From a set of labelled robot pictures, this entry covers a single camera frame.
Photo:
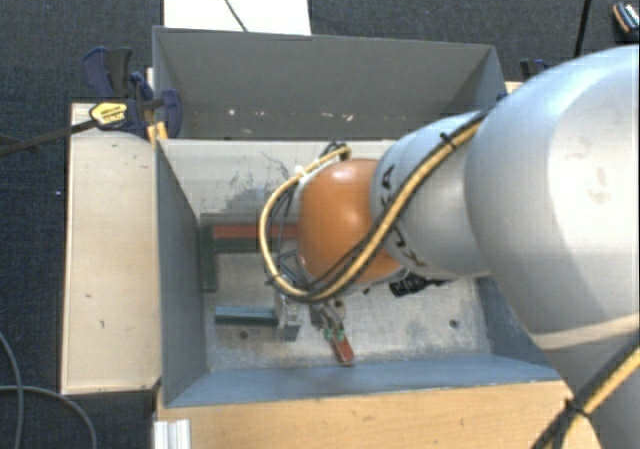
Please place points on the black cylinder on white bracket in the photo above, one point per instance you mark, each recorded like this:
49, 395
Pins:
410, 285

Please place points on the dark green flat block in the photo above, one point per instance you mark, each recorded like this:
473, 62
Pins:
245, 316

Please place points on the pale wood flat board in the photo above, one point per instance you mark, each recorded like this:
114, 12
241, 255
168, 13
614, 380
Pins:
110, 262

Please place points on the grey metal bin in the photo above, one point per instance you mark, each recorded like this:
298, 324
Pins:
310, 87

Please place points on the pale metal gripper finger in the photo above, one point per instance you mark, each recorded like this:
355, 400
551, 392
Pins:
294, 329
282, 309

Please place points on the red-brown flat block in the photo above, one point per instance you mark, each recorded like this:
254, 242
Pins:
235, 232
344, 352

